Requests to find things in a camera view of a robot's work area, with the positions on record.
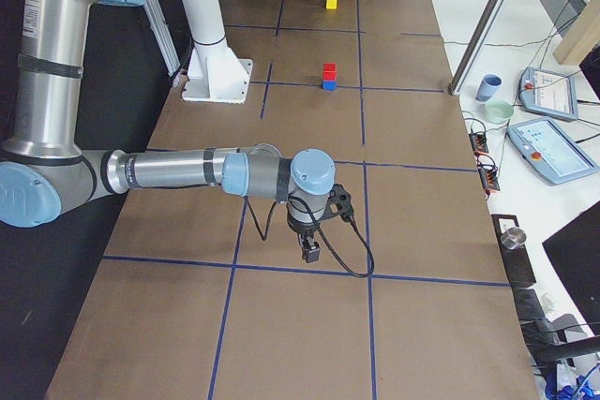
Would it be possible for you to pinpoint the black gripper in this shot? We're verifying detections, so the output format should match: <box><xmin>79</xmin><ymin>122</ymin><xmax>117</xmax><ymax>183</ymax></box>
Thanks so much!
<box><xmin>287</xmin><ymin>202</ymin><xmax>323</xmax><ymax>263</ymax></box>

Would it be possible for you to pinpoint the yellow wooden block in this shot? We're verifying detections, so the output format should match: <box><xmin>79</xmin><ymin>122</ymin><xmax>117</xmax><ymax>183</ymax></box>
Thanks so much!
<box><xmin>325</xmin><ymin>0</ymin><xmax>338</xmax><ymax>10</ymax></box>

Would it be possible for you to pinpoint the red wooden block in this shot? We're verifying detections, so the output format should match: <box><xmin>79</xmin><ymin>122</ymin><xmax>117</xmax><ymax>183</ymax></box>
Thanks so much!
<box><xmin>322</xmin><ymin>63</ymin><xmax>338</xmax><ymax>81</ymax></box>

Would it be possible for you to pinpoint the blue wooden block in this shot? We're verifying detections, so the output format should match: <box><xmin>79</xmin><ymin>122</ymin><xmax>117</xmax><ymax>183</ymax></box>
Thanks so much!
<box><xmin>322</xmin><ymin>81</ymin><xmax>338</xmax><ymax>91</ymax></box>

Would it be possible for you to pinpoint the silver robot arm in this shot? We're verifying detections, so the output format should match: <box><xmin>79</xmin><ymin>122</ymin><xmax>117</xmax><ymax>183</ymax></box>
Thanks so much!
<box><xmin>1</xmin><ymin>0</ymin><xmax>336</xmax><ymax>262</ymax></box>

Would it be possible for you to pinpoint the blue plastic cup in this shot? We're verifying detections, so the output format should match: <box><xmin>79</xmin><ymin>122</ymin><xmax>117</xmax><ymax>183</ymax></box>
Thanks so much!
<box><xmin>475</xmin><ymin>74</ymin><xmax>503</xmax><ymax>102</ymax></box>

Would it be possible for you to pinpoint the near black orange connector box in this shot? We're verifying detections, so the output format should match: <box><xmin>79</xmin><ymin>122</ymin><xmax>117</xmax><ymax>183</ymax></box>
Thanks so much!
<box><xmin>477</xmin><ymin>163</ymin><xmax>501</xmax><ymax>194</ymax></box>

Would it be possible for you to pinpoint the black orange connector box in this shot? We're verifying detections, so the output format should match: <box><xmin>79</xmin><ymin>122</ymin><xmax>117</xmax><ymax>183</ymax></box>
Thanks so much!
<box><xmin>477</xmin><ymin>163</ymin><xmax>501</xmax><ymax>194</ymax></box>
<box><xmin>469</xmin><ymin>132</ymin><xmax>488</xmax><ymax>155</ymax></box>

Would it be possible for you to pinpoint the far black orange connector box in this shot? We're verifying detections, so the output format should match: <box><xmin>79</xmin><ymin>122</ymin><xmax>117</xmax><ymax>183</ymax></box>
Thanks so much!
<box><xmin>469</xmin><ymin>132</ymin><xmax>488</xmax><ymax>155</ymax></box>

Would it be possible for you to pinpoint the silver metal cylinder weight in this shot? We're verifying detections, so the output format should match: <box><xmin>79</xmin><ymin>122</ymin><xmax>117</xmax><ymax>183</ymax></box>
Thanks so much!
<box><xmin>500</xmin><ymin>227</ymin><xmax>527</xmax><ymax>250</ymax></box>

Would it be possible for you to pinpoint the green plastic bowl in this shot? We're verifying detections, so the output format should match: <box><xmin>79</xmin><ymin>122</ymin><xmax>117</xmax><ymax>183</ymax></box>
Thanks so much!
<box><xmin>485</xmin><ymin>98</ymin><xmax>514</xmax><ymax>124</ymax></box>

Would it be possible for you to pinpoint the far teach pendant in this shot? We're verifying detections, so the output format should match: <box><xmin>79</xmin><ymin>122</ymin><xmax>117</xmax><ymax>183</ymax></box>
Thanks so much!
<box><xmin>517</xmin><ymin>67</ymin><xmax>578</xmax><ymax>122</ymax></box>

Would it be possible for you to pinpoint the teach pendant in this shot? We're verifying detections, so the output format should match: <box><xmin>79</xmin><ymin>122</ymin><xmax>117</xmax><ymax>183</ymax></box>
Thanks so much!
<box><xmin>517</xmin><ymin>67</ymin><xmax>578</xmax><ymax>122</ymax></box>
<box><xmin>507</xmin><ymin>117</ymin><xmax>599</xmax><ymax>185</ymax></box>

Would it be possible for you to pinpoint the near teach pendant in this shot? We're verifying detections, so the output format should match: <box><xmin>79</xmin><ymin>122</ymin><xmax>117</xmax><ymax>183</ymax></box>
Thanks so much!
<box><xmin>507</xmin><ymin>117</ymin><xmax>599</xmax><ymax>185</ymax></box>

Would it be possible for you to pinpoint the black monitor corner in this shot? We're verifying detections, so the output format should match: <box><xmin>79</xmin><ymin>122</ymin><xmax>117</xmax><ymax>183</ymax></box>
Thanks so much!
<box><xmin>543</xmin><ymin>202</ymin><xmax>600</xmax><ymax>335</ymax></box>

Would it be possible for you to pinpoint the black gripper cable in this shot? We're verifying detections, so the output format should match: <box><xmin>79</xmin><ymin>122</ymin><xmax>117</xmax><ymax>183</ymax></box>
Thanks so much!
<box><xmin>243</xmin><ymin>196</ymin><xmax>375</xmax><ymax>277</ymax></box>

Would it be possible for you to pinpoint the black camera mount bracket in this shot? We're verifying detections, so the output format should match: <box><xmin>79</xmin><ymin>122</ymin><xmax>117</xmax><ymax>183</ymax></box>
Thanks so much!
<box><xmin>323</xmin><ymin>184</ymin><xmax>354</xmax><ymax>223</ymax></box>

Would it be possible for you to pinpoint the white pedestal column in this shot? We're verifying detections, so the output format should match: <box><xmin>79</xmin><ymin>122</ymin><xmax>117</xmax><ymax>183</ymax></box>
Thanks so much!
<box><xmin>182</xmin><ymin>0</ymin><xmax>253</xmax><ymax>104</ymax></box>

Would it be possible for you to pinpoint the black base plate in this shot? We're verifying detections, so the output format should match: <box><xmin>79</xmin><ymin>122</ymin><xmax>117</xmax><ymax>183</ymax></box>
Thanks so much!
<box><xmin>491</xmin><ymin>214</ymin><xmax>536</xmax><ymax>289</ymax></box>

